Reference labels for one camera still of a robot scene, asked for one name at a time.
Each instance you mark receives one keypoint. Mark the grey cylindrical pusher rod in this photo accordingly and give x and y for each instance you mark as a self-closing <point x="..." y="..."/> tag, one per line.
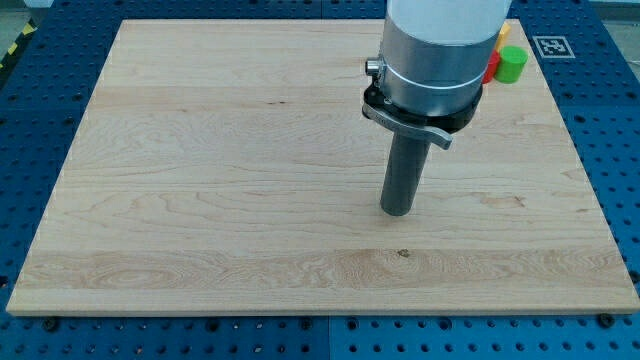
<point x="406" y="162"/>

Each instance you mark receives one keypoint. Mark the light wooden board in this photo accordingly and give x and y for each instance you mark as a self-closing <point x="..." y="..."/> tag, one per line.
<point x="224" y="168"/>

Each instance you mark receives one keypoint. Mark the black bolt front right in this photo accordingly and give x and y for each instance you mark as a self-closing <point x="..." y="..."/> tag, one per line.
<point x="606" y="320"/>

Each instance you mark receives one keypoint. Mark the black tool clamp with lever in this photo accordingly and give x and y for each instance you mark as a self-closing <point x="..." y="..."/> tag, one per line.
<point x="433" y="129"/>

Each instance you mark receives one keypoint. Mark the black bolt front left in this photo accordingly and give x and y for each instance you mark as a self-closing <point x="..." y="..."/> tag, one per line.
<point x="50" y="324"/>

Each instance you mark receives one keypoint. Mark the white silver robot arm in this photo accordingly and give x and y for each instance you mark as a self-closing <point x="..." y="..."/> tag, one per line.
<point x="434" y="53"/>

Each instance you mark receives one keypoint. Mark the red cylinder block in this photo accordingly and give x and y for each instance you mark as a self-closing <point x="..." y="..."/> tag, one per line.
<point x="492" y="67"/>

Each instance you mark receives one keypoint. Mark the green cylinder block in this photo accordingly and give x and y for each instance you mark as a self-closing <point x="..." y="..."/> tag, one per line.
<point x="511" y="65"/>

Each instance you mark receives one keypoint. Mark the black bolt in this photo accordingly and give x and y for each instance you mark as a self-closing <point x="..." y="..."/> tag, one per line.
<point x="50" y="324"/>
<point x="606" y="320"/>

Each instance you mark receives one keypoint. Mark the white fiducial marker tag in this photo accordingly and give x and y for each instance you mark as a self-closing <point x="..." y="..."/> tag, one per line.
<point x="553" y="47"/>

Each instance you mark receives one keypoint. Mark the yellow block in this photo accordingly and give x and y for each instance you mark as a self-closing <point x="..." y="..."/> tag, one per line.
<point x="503" y="36"/>

